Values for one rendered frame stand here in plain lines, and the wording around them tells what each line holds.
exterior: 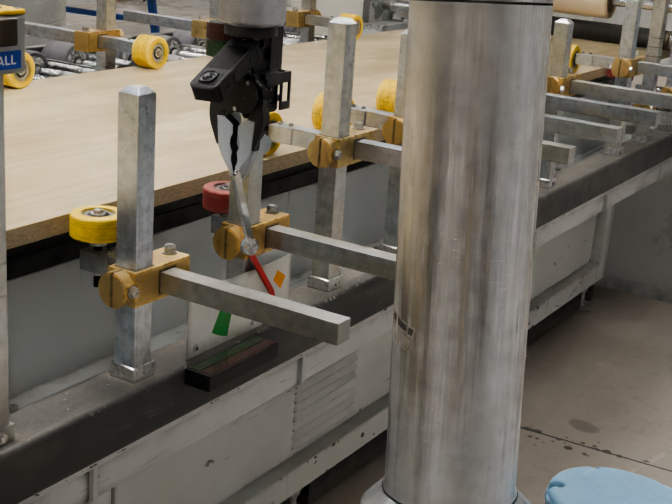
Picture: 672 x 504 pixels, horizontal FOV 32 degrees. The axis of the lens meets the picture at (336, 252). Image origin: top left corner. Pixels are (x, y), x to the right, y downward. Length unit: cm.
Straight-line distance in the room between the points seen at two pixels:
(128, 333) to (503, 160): 85
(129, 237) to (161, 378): 21
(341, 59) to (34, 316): 63
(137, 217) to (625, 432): 203
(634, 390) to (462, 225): 274
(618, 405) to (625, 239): 106
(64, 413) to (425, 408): 72
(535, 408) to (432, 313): 247
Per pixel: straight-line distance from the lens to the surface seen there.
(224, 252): 177
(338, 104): 194
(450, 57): 88
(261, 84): 157
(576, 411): 340
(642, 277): 441
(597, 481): 112
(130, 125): 154
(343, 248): 173
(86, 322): 188
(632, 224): 438
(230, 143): 161
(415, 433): 95
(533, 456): 311
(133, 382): 164
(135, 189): 156
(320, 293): 201
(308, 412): 259
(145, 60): 294
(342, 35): 193
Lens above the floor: 138
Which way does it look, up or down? 18 degrees down
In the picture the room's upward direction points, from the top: 4 degrees clockwise
